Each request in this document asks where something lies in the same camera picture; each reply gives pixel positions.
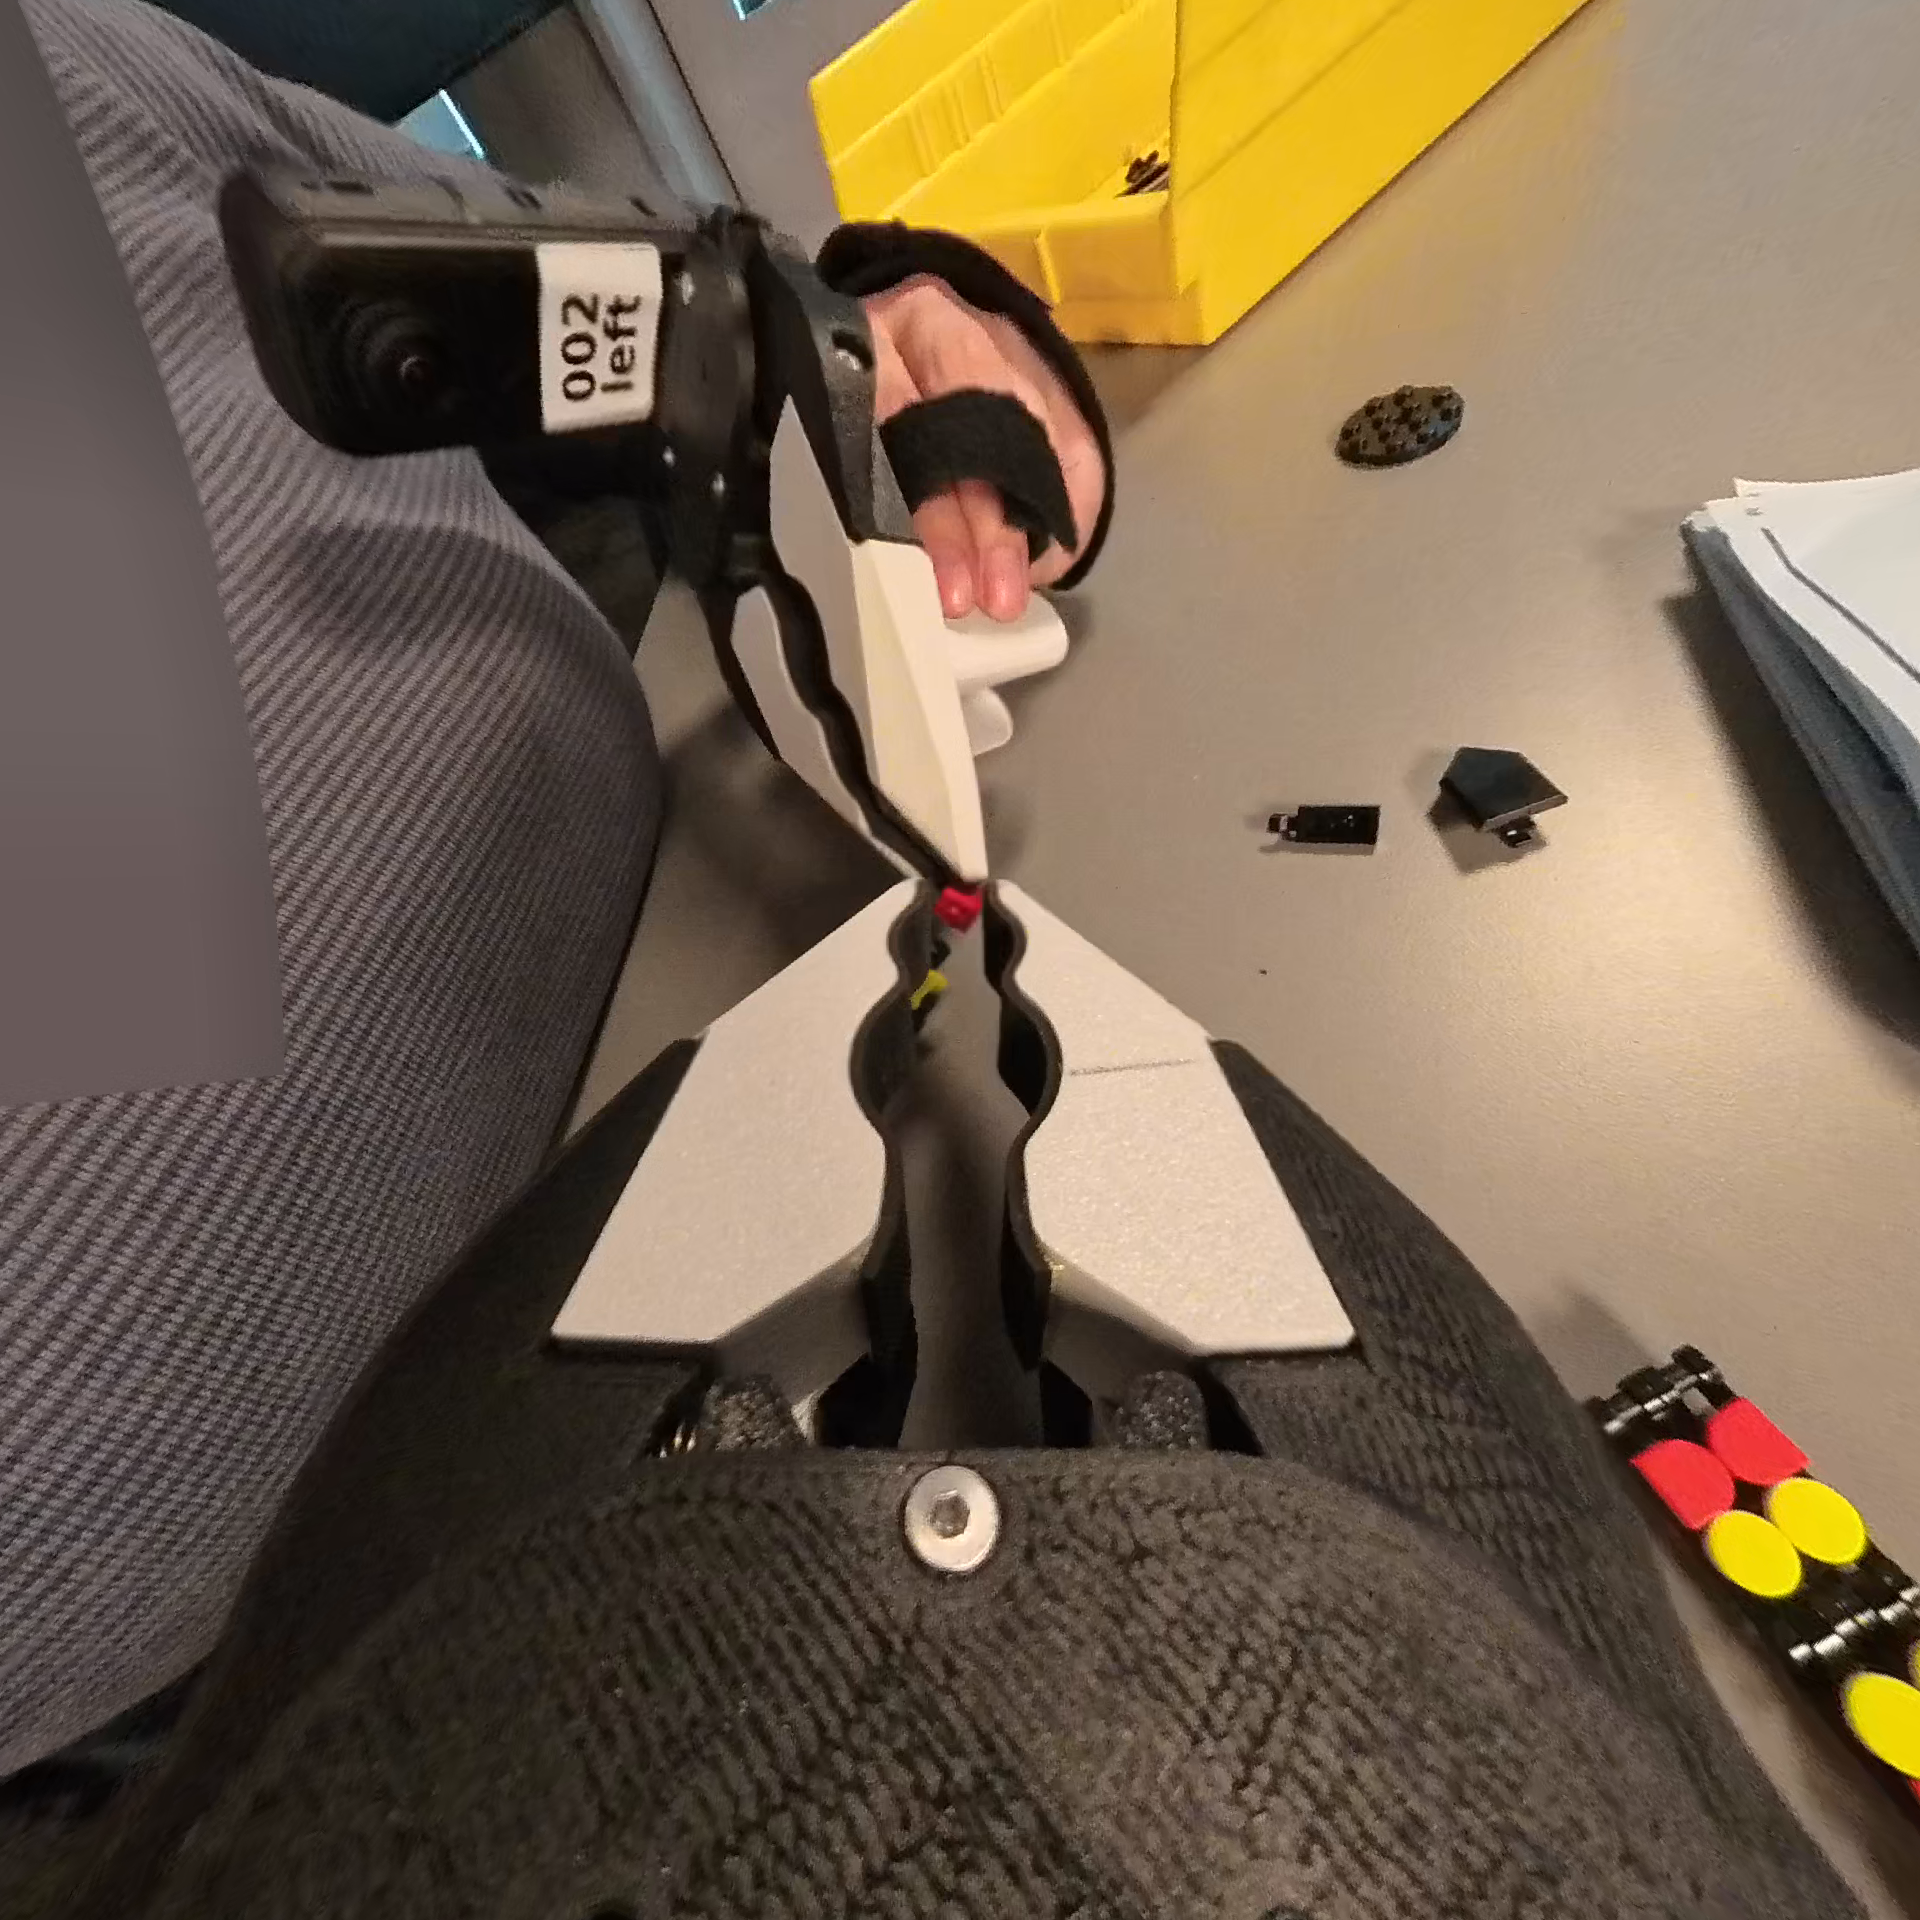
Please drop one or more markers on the red yellow lego model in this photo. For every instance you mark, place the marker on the red yellow lego model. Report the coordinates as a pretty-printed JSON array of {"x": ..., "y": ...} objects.
[{"x": 930, "y": 986}]

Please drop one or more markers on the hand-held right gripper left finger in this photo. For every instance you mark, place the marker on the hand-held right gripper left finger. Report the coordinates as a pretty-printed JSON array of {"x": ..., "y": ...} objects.
[{"x": 721, "y": 1199}]

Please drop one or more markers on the angular black lego piece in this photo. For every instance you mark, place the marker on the angular black lego piece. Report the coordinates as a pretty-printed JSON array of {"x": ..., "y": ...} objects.
[{"x": 1499, "y": 786}]

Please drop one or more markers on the person's left hand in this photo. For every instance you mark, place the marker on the person's left hand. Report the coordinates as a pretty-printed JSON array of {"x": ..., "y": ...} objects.
[{"x": 960, "y": 345}]

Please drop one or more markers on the person's grey sweater torso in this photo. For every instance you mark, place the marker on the person's grey sweater torso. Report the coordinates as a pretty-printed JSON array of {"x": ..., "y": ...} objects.
[{"x": 451, "y": 825}]

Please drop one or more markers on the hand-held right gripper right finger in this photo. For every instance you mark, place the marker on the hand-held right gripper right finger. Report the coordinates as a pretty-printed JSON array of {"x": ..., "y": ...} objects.
[{"x": 1185, "y": 1199}]

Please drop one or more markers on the flat black lego piece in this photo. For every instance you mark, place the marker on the flat black lego piece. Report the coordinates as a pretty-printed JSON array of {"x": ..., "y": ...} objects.
[{"x": 1328, "y": 828}]

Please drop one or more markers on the open instruction booklet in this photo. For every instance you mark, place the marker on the open instruction booklet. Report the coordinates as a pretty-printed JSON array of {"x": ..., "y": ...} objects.
[{"x": 1844, "y": 631}]

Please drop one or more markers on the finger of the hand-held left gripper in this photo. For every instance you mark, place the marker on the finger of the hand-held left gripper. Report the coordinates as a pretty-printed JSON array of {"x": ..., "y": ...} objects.
[
  {"x": 916, "y": 690},
  {"x": 787, "y": 690}
]

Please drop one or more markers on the pile of loose lego pieces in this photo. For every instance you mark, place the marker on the pile of loose lego pieces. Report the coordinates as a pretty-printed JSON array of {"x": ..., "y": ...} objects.
[{"x": 1149, "y": 172}]

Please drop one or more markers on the small red lego piece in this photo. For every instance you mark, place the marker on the small red lego piece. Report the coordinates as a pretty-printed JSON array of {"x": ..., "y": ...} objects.
[{"x": 957, "y": 905}]

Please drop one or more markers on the round black lego plate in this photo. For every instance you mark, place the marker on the round black lego plate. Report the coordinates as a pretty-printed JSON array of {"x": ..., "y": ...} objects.
[{"x": 1402, "y": 425}]

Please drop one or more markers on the yellow plastic bin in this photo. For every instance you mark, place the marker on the yellow plastic bin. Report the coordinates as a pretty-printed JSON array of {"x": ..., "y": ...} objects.
[{"x": 1350, "y": 151}]

